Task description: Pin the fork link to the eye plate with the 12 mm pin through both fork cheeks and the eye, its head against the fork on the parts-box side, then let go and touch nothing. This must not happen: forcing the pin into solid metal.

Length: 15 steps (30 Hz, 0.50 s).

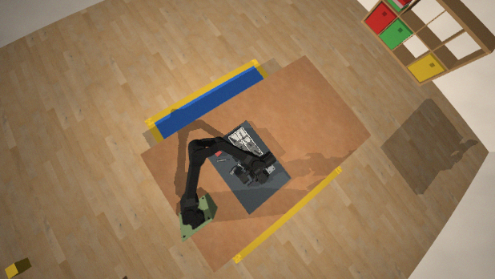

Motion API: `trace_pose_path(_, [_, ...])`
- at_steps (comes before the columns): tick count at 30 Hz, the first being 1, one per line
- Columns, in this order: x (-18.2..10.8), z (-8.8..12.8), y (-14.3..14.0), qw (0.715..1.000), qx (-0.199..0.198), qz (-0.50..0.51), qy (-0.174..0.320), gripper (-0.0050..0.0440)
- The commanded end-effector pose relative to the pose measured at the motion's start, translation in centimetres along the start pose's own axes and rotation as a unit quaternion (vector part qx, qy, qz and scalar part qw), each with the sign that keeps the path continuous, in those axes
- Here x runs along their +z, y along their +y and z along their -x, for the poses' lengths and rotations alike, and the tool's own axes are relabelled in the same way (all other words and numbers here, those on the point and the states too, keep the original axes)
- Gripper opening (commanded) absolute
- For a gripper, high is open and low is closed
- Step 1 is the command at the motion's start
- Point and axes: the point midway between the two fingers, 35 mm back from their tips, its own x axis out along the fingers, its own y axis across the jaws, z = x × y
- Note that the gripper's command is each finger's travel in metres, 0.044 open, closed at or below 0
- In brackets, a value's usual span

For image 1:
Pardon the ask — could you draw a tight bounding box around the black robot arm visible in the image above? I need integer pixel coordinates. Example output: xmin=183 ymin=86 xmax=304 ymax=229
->
xmin=180 ymin=136 xmax=276 ymax=230

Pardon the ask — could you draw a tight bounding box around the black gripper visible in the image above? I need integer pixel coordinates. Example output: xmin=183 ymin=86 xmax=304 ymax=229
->
xmin=238 ymin=167 xmax=250 ymax=184

